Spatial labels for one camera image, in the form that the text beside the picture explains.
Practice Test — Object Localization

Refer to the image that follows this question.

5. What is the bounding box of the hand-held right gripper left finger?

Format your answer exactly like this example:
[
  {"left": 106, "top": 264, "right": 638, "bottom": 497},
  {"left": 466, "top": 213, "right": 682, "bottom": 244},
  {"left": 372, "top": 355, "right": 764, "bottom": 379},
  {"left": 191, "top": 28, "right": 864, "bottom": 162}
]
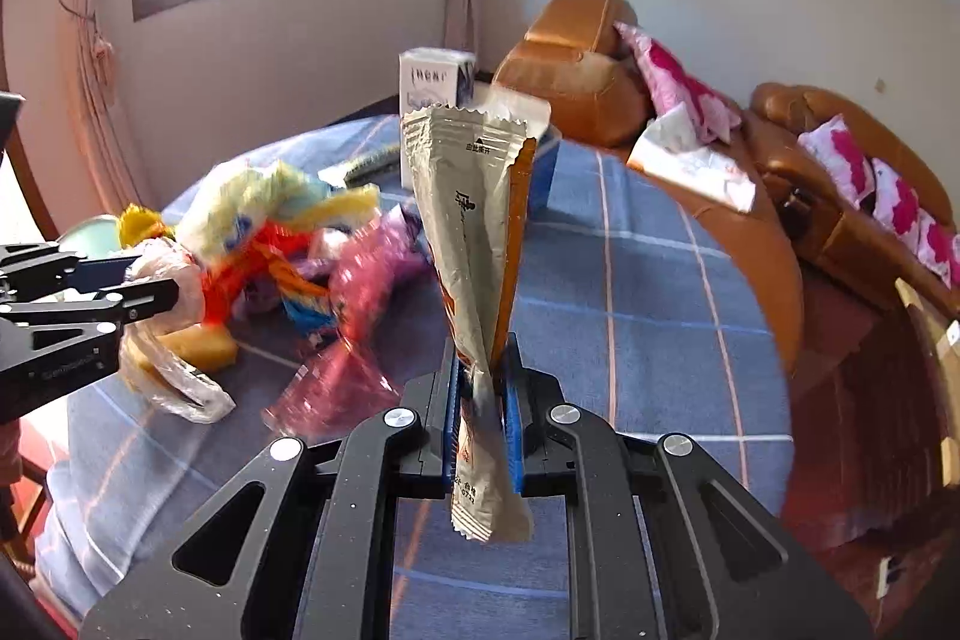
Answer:
[{"left": 79, "top": 351, "right": 464, "bottom": 640}]

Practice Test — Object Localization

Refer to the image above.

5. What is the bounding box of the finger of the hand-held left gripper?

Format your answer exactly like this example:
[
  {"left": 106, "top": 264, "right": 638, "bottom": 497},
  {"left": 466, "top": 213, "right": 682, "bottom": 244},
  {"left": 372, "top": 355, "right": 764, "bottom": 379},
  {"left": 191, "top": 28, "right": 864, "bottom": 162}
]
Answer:
[
  {"left": 0, "top": 278, "right": 181, "bottom": 333},
  {"left": 0, "top": 241, "right": 151, "bottom": 304}
]

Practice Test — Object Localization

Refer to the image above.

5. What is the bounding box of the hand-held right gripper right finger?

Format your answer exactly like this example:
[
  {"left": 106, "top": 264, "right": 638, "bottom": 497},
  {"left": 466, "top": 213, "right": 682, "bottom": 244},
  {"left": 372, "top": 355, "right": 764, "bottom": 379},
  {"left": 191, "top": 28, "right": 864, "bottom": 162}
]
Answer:
[{"left": 502, "top": 331, "right": 875, "bottom": 640}]

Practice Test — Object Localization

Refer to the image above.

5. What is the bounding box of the light green metal bin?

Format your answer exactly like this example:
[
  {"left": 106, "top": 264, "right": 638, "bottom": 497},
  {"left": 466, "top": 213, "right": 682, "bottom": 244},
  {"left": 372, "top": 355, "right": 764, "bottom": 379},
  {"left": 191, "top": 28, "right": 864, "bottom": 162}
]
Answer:
[{"left": 58, "top": 215, "right": 130, "bottom": 260}]

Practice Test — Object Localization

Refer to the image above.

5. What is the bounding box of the clear plastic bag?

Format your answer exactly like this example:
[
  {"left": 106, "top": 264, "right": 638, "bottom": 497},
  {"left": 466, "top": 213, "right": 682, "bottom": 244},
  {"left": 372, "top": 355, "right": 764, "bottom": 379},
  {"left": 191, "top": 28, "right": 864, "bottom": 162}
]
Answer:
[{"left": 120, "top": 237, "right": 237, "bottom": 423}]

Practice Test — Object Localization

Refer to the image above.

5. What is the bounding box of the blue snack wrapper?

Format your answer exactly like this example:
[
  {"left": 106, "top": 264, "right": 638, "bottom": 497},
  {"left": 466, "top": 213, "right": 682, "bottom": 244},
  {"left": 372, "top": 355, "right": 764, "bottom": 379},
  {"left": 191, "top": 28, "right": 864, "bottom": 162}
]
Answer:
[{"left": 279, "top": 284, "right": 342, "bottom": 335}]

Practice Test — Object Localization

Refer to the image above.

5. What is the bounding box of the beige snack wrapper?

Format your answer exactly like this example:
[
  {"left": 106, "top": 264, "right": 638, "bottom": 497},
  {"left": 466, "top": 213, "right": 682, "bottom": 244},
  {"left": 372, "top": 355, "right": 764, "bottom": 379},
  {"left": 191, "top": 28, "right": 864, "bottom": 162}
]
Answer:
[{"left": 401, "top": 101, "right": 554, "bottom": 543}]

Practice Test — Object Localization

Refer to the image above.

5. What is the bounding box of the yellow sponge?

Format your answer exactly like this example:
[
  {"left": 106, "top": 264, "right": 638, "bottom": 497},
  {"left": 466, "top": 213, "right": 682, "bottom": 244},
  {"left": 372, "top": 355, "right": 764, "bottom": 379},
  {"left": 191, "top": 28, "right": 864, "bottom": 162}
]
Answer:
[{"left": 159, "top": 323, "right": 239, "bottom": 372}]

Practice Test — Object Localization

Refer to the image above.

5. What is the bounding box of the red plastic bag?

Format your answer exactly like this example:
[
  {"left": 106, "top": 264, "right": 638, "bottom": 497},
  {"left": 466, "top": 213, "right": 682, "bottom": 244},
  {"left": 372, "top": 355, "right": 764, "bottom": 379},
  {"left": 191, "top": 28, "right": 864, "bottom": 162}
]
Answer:
[{"left": 196, "top": 218, "right": 323, "bottom": 330}]

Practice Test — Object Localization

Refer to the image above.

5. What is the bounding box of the yellow plastic bag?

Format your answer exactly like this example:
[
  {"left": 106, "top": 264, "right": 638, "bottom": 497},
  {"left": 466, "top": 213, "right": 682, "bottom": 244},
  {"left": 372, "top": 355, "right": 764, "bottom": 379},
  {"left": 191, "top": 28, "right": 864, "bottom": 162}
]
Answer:
[{"left": 116, "top": 158, "right": 380, "bottom": 259}]

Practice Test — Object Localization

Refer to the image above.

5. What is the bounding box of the pink translucent wrapper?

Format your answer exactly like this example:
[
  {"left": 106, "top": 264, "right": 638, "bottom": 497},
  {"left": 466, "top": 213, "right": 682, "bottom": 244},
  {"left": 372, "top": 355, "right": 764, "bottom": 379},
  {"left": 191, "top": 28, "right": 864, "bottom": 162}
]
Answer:
[{"left": 262, "top": 203, "right": 440, "bottom": 450}]

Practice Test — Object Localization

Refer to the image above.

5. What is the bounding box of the blue plaid tablecloth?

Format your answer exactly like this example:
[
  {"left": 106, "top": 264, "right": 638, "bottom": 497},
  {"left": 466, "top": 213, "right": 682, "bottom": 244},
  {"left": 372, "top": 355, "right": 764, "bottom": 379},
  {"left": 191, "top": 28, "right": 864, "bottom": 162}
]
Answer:
[{"left": 34, "top": 115, "right": 796, "bottom": 640}]

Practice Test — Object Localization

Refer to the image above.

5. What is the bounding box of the dark green packet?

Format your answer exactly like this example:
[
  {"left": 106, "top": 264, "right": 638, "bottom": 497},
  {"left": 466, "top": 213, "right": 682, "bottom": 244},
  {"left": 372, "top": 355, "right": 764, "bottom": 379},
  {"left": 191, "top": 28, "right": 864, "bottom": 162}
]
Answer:
[{"left": 319, "top": 149, "right": 402, "bottom": 189}]

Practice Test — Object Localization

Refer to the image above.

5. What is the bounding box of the blue white carton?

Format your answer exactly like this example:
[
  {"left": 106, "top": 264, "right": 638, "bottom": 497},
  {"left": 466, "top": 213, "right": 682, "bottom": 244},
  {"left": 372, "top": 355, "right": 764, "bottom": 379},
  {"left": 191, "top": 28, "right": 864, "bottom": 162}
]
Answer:
[{"left": 525, "top": 128, "right": 561, "bottom": 214}]

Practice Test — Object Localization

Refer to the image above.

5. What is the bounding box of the white plastic bag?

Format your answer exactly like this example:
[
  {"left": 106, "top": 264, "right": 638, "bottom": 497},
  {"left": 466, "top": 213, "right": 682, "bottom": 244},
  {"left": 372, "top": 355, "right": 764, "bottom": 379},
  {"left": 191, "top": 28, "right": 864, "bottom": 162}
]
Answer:
[{"left": 628, "top": 101, "right": 758, "bottom": 214}]

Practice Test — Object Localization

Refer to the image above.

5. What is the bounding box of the tall white carton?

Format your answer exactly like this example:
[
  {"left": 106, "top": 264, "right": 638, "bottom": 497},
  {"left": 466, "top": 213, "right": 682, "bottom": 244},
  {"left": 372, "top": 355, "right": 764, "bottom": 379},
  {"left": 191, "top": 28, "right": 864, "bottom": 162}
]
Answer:
[{"left": 398, "top": 47, "right": 478, "bottom": 191}]

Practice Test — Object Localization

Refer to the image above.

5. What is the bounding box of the brown leather armchair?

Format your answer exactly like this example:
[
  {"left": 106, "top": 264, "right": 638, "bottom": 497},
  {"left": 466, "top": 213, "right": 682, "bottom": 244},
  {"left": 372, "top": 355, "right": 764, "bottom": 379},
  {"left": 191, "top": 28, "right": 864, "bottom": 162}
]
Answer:
[{"left": 491, "top": 0, "right": 653, "bottom": 146}]

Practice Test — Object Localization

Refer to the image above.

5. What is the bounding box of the pink white floral pillow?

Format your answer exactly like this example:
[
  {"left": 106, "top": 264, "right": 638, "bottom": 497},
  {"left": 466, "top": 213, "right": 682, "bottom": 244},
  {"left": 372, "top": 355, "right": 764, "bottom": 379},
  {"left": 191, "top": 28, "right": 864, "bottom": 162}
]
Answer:
[
  {"left": 797, "top": 113, "right": 876, "bottom": 211},
  {"left": 917, "top": 211, "right": 960, "bottom": 290},
  {"left": 613, "top": 20, "right": 743, "bottom": 144},
  {"left": 868, "top": 158, "right": 925, "bottom": 238}
]

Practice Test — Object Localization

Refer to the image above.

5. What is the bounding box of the brown leather sofa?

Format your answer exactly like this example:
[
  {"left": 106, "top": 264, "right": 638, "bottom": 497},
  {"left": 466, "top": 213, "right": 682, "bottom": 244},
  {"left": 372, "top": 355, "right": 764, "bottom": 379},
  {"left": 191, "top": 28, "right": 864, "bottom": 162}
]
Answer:
[{"left": 626, "top": 81, "right": 960, "bottom": 378}]

